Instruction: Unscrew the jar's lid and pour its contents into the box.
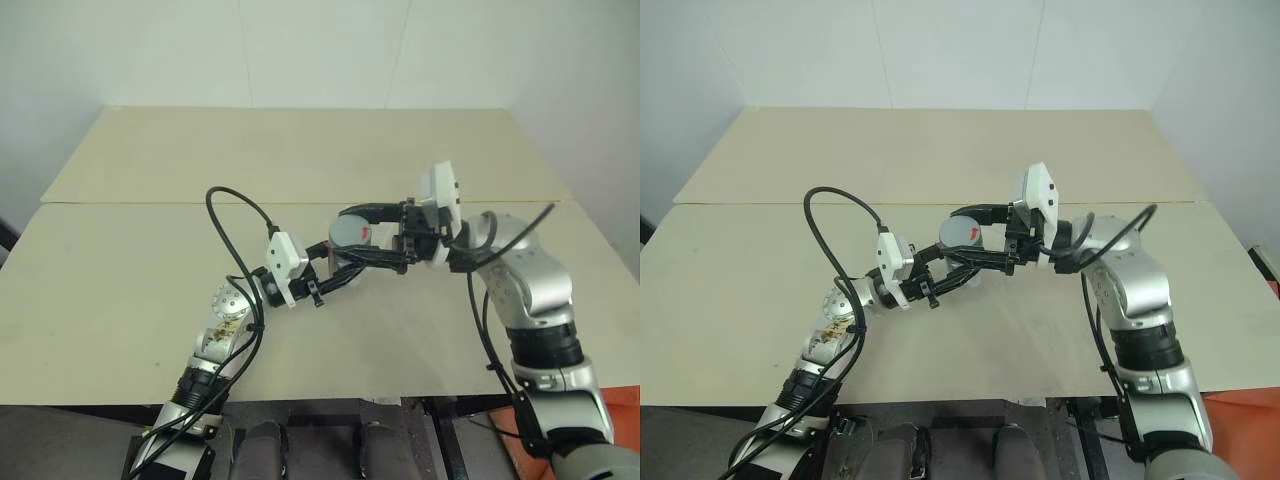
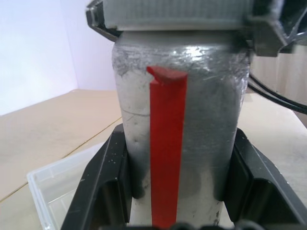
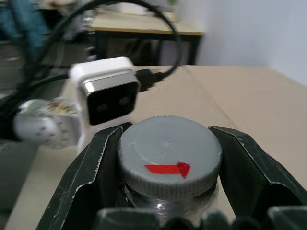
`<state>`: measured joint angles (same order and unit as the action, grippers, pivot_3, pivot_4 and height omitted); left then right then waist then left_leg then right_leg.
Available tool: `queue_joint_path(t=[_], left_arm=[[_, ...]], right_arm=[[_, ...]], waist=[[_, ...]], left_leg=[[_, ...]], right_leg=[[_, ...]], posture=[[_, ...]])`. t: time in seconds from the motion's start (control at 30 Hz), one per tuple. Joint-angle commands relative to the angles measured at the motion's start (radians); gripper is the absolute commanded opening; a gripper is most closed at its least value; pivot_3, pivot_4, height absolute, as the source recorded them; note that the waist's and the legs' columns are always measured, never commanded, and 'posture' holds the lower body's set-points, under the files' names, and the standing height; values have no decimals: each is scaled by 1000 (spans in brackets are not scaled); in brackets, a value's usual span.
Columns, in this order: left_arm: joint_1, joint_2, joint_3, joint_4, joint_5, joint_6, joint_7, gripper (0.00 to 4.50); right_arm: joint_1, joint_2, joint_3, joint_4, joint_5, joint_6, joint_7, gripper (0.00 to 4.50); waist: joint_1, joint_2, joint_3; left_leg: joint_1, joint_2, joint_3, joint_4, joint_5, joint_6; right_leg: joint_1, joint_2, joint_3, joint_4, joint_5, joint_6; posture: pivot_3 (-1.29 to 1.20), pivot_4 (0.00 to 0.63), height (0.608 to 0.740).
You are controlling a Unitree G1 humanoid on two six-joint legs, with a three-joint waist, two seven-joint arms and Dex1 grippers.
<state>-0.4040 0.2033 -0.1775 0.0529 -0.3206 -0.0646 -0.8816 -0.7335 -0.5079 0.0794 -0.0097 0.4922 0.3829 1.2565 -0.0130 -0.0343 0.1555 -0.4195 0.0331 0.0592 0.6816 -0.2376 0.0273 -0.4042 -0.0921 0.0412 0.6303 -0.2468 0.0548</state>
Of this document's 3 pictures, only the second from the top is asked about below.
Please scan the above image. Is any clear plastic box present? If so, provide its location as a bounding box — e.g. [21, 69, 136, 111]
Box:
[26, 141, 106, 230]

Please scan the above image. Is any black cable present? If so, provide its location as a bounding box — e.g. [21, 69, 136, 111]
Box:
[248, 83, 307, 115]
[249, 75, 307, 107]

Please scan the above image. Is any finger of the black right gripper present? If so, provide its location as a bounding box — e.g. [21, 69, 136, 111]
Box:
[236, 0, 289, 58]
[84, 0, 123, 44]

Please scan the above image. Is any grey ribbed jar lid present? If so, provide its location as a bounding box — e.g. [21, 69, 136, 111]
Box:
[102, 0, 254, 32]

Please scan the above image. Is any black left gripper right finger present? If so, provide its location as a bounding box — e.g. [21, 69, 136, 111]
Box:
[214, 128, 307, 230]

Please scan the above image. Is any grey jar with red tape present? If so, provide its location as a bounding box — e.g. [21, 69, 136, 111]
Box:
[111, 30, 250, 227]

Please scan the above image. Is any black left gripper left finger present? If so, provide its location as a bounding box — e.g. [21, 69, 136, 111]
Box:
[59, 124, 147, 230]

